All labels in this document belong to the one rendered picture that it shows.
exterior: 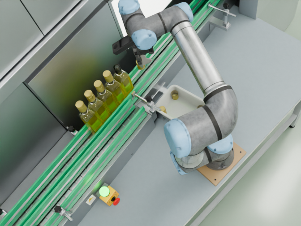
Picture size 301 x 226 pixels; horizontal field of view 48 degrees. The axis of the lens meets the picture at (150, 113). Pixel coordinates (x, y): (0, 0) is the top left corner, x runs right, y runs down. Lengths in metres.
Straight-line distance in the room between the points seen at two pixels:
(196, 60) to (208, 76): 0.07
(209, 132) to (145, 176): 0.72
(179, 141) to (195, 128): 0.06
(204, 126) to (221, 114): 0.06
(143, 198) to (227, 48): 0.94
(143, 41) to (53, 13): 0.38
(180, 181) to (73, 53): 0.75
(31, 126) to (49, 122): 0.09
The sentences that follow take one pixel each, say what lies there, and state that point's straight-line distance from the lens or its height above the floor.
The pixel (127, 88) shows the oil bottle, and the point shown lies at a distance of 1.58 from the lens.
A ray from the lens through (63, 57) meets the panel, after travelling 1.42.
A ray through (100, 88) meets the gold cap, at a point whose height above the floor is 1.15.
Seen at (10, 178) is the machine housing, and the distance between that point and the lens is 1.65.
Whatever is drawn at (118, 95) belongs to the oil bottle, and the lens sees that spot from 1.56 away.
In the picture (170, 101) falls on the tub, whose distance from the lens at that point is 1.77.
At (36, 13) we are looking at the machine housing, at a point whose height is 1.49.
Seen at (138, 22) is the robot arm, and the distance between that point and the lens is 1.18.
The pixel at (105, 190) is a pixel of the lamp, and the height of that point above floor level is 0.85.
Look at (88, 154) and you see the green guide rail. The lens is 1.55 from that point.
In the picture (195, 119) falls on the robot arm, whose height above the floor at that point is 1.41.
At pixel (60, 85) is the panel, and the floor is 1.18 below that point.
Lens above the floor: 2.29
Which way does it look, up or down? 60 degrees down
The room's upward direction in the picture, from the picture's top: 21 degrees counter-clockwise
